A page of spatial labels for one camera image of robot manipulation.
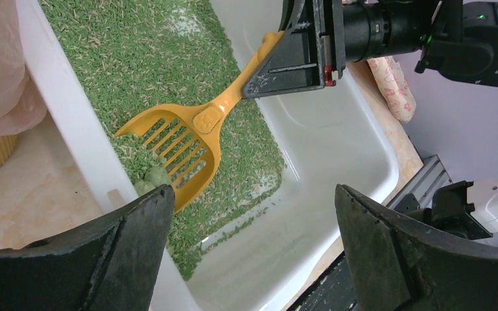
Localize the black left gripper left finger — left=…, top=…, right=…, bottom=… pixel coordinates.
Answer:
left=0, top=185, right=175, bottom=310

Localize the cream pink cartoon cloth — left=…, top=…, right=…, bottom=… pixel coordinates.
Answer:
left=367, top=56, right=416, bottom=123

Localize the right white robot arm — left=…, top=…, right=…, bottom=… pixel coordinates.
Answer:
left=242, top=1, right=498, bottom=178

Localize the green cat litter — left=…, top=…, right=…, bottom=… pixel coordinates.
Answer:
left=40, top=1, right=285, bottom=280

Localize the aluminium frame rail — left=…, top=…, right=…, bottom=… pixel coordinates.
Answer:
left=386, top=155, right=453, bottom=213

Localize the yellow plastic litter scoop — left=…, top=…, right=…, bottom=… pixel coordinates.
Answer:
left=115, top=30, right=284, bottom=212

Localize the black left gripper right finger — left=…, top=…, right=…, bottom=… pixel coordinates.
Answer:
left=335, top=185, right=498, bottom=310

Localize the white plastic litter box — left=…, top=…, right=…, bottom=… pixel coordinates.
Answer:
left=17, top=1, right=399, bottom=310

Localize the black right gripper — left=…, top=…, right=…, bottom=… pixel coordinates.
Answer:
left=243, top=0, right=437, bottom=99

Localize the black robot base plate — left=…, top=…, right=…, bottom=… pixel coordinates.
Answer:
left=288, top=252, right=359, bottom=311

